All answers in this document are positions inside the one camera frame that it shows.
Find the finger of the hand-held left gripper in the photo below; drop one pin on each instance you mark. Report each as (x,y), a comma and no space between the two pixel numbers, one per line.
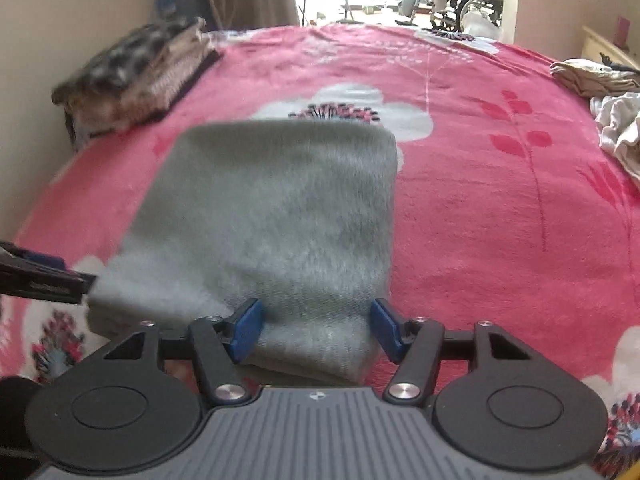
(45,261)

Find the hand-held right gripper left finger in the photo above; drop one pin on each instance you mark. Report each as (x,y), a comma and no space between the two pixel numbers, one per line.
(248,330)

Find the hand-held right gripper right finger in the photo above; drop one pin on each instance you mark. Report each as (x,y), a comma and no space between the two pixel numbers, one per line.
(387,330)

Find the grey cotton garment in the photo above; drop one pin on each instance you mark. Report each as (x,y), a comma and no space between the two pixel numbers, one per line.
(275,220)

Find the pink floral blanket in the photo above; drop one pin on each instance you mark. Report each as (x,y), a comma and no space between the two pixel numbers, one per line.
(500,235)

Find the blue box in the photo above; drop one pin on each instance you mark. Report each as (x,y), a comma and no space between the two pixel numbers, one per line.
(172,5)

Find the crumpled white garment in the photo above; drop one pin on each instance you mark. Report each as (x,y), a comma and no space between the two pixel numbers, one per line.
(620,130)

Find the crumpled beige garment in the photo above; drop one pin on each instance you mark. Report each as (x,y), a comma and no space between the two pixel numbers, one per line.
(590,77)

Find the cream plastic basin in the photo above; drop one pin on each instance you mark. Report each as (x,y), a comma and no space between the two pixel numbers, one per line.
(600,42)

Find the small pink box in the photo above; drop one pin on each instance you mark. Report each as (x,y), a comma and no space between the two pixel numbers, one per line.
(623,32)

